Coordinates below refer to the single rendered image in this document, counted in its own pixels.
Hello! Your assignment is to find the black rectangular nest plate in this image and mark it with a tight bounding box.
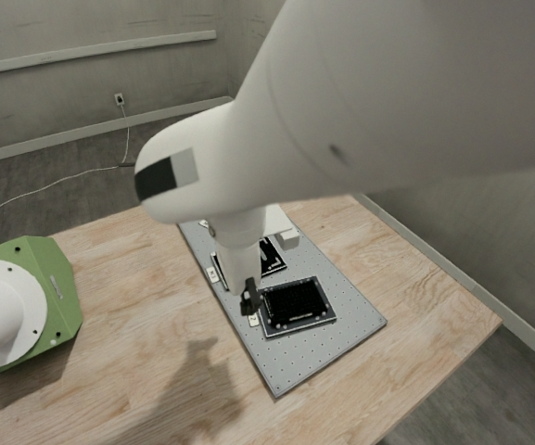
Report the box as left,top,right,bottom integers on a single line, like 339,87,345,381
210,237,287,291

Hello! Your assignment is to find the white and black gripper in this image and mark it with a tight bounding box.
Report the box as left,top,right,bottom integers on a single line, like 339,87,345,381
215,239,261,317

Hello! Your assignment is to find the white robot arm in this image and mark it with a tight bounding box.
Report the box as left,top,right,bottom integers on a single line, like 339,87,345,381
0,0,535,366

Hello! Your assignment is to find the black multiwell plate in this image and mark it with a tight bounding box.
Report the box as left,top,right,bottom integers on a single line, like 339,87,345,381
261,279,328,327

